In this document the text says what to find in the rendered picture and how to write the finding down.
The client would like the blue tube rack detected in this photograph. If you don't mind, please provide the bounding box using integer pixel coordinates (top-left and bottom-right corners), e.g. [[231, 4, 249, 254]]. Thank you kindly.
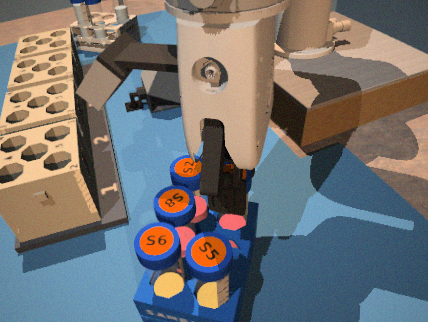
[[133, 201, 259, 322]]

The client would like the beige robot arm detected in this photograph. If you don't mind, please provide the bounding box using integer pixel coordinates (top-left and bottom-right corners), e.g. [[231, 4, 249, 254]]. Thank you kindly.
[[75, 0, 351, 111]]

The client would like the clear conical tube with red liquid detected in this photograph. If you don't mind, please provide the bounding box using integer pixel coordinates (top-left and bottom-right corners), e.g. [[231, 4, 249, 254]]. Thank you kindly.
[[170, 155, 208, 223]]

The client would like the light blue bench mat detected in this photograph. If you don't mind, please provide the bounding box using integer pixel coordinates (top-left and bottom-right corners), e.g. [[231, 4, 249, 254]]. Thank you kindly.
[[0, 69, 428, 322]]

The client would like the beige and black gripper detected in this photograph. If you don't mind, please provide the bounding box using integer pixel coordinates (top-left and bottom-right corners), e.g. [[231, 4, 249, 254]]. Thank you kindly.
[[164, 0, 291, 216]]

